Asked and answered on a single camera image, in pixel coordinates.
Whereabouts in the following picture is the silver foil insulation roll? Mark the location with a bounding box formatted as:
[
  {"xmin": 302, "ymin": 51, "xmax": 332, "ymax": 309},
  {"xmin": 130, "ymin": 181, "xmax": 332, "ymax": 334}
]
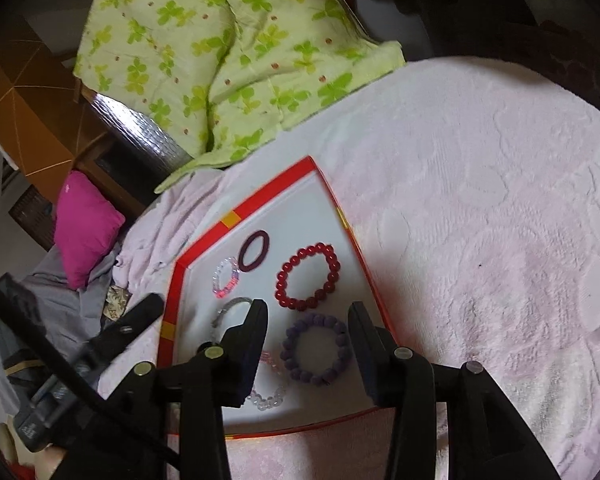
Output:
[{"xmin": 88, "ymin": 93, "xmax": 192, "ymax": 177}]

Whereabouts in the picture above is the magenta pillow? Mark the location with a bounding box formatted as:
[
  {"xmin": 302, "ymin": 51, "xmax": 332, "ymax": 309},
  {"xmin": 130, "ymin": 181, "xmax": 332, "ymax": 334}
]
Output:
[{"xmin": 54, "ymin": 171, "xmax": 125, "ymax": 289}]

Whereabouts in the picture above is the silver metal bangle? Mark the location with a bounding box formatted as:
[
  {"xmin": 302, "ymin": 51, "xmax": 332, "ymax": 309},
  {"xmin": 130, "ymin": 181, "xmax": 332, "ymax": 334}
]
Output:
[{"xmin": 210, "ymin": 297, "xmax": 252, "ymax": 344}]

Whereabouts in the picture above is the small floral patterned cloth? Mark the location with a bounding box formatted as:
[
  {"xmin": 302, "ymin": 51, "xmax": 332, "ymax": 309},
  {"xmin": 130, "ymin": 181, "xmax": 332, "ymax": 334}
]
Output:
[{"xmin": 102, "ymin": 285, "xmax": 131, "ymax": 322}]

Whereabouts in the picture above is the red shallow box tray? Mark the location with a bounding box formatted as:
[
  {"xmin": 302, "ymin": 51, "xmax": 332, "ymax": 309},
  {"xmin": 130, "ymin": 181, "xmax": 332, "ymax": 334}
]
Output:
[{"xmin": 157, "ymin": 156, "xmax": 391, "ymax": 439}]

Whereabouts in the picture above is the purple bead bracelet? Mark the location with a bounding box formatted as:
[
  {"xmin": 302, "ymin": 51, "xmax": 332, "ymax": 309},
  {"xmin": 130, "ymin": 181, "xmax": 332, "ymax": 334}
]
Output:
[{"xmin": 278, "ymin": 312, "xmax": 356, "ymax": 388}]

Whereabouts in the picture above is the red bead bracelet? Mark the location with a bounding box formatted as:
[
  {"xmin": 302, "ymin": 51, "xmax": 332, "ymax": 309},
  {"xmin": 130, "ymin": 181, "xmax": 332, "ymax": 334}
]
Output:
[{"xmin": 273, "ymin": 242, "xmax": 342, "ymax": 312}]

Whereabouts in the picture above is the clear pink bead bracelet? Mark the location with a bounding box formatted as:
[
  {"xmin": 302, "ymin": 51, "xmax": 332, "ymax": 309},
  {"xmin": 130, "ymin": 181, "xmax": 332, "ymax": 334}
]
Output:
[{"xmin": 211, "ymin": 256, "xmax": 242, "ymax": 300}]

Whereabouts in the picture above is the pink crystal bead bracelet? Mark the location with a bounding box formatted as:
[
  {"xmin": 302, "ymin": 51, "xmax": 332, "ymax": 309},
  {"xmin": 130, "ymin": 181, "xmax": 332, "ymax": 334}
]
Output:
[{"xmin": 244, "ymin": 349, "xmax": 292, "ymax": 413}]

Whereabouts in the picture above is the dark maroon hair band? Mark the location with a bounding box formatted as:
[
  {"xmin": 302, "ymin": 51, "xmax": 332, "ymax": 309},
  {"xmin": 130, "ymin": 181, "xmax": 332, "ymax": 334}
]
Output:
[{"xmin": 237, "ymin": 230, "xmax": 271, "ymax": 273}]

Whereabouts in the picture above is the green clover quilt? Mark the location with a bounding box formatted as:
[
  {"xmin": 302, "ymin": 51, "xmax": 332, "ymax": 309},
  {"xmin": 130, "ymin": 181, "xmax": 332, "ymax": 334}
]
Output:
[{"xmin": 73, "ymin": 0, "xmax": 404, "ymax": 182}]

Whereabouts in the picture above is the pale pink fleece blanket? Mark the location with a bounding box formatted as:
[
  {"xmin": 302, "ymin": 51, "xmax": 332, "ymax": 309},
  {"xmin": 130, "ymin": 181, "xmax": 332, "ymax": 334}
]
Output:
[{"xmin": 114, "ymin": 58, "xmax": 600, "ymax": 479}]

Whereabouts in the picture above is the orange wooden cabinet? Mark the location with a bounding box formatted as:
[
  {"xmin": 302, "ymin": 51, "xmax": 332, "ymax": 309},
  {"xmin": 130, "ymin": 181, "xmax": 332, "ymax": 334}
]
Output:
[{"xmin": 0, "ymin": 18, "xmax": 106, "ymax": 203}]

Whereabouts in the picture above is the grey bed sheet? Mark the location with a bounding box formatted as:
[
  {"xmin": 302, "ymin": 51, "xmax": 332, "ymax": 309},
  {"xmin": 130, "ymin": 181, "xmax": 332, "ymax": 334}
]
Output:
[{"xmin": 0, "ymin": 245, "xmax": 120, "ymax": 415}]

